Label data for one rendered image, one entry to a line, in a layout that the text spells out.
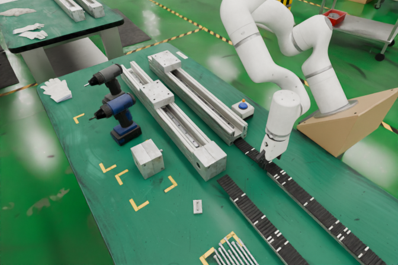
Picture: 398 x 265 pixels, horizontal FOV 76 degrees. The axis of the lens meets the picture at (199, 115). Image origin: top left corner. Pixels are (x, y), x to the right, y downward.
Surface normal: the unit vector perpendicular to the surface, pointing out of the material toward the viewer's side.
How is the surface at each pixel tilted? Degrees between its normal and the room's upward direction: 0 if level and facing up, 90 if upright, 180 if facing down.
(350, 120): 90
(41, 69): 90
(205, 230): 0
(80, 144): 0
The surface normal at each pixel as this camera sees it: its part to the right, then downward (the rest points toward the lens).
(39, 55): 0.59, 0.53
